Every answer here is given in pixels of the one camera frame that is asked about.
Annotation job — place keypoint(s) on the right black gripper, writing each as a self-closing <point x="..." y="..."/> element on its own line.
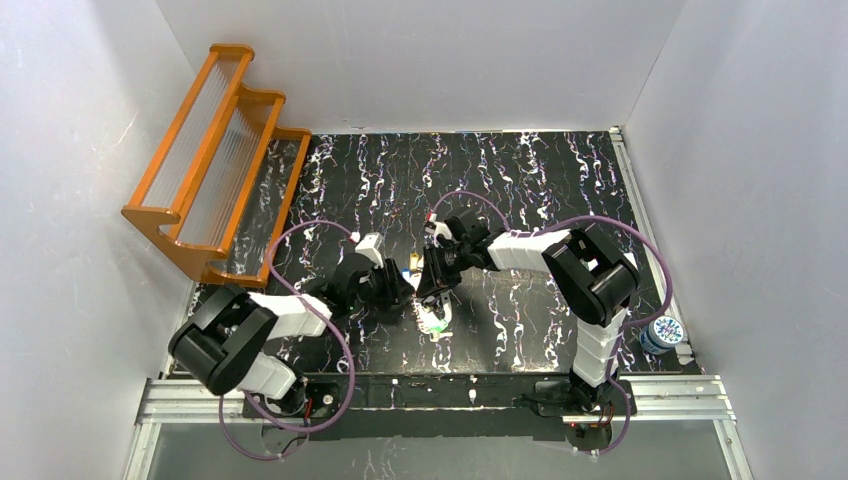
<point x="433" y="279"/>

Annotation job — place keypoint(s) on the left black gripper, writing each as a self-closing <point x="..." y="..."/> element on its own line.
<point x="396" y="291"/>

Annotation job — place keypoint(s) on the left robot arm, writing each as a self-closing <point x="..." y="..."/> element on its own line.
<point x="223" y="345"/>

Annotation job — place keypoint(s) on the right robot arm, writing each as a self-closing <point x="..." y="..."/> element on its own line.
<point x="594" y="277"/>

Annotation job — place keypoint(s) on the orange wooden rack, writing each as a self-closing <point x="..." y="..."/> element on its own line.
<point x="193" y="196"/>

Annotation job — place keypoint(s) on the blue white tape roll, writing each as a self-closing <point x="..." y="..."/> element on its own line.
<point x="661" y="335"/>

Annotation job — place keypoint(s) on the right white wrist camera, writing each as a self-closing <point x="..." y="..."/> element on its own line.
<point x="437" y="230"/>

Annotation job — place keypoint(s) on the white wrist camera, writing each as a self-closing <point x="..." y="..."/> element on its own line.
<point x="370" y="246"/>
<point x="437" y="230"/>

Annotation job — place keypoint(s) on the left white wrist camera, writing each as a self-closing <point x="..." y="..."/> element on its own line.
<point x="370" y="246"/>

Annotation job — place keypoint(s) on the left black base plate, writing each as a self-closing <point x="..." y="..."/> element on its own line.
<point x="315" y="400"/>

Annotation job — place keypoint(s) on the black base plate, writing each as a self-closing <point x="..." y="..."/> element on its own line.
<point x="562" y="397"/>
<point x="315" y="400"/>

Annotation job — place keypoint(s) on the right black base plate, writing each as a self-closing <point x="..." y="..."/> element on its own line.
<point x="562" y="397"/>

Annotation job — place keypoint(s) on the aluminium frame rail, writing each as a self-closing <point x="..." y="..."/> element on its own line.
<point x="446" y="408"/>

